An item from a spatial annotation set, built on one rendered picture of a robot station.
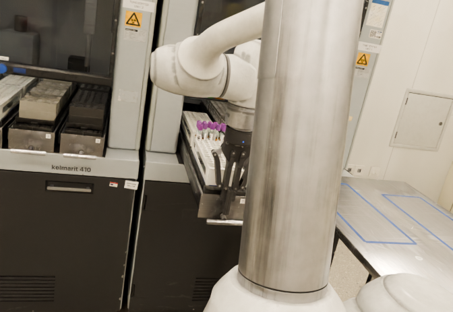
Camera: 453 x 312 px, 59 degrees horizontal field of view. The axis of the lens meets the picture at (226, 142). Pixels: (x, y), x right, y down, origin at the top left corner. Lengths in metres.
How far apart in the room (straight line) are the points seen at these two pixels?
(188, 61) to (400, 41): 2.39
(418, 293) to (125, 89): 1.12
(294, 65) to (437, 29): 2.88
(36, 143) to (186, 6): 0.66
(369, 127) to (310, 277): 2.72
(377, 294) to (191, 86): 0.54
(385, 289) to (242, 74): 0.54
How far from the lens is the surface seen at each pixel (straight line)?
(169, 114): 1.46
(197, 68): 0.83
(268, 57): 0.41
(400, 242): 1.07
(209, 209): 1.08
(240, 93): 0.92
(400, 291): 0.56
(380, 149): 3.24
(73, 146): 1.41
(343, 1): 0.42
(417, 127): 3.35
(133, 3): 1.40
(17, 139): 1.43
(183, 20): 1.41
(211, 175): 1.08
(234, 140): 0.97
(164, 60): 0.86
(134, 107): 1.45
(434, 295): 0.59
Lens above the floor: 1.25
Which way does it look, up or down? 17 degrees down
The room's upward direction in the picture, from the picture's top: 11 degrees clockwise
